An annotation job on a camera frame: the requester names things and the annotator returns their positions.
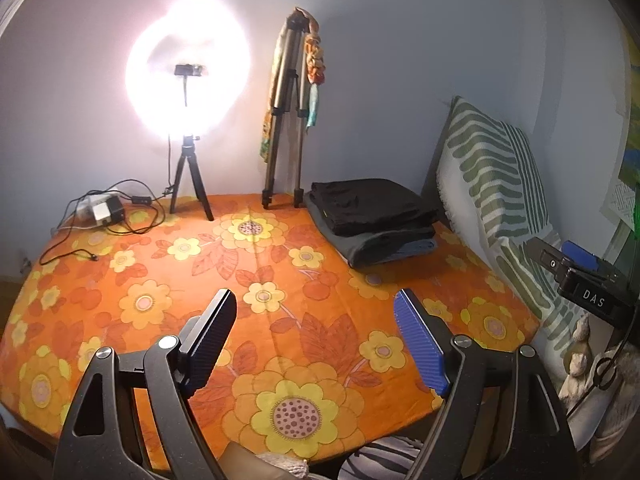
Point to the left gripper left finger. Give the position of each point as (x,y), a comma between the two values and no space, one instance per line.
(202,340)

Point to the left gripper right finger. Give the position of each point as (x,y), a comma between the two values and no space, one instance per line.
(428,340)

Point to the black sport pants yellow stripes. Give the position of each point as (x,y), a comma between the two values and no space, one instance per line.
(369,205)

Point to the orange floral bed sheet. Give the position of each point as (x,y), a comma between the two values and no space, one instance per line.
(314,365)

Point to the folded dark grey clothes stack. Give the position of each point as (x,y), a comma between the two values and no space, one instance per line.
(370,249)

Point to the green striped white pillow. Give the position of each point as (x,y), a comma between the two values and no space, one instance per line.
(489,183)

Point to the white charger adapter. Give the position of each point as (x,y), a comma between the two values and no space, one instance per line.
(101,213)

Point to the black charger adapter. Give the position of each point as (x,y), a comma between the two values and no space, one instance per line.
(116,210)

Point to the white power strip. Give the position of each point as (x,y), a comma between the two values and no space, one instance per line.
(83,208)

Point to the tall silver tripod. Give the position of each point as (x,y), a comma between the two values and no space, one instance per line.
(286,81)

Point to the colourful cloth on tripod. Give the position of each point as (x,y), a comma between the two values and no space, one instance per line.
(314,73)

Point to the bright ring light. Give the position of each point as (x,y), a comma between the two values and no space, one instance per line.
(186,70)

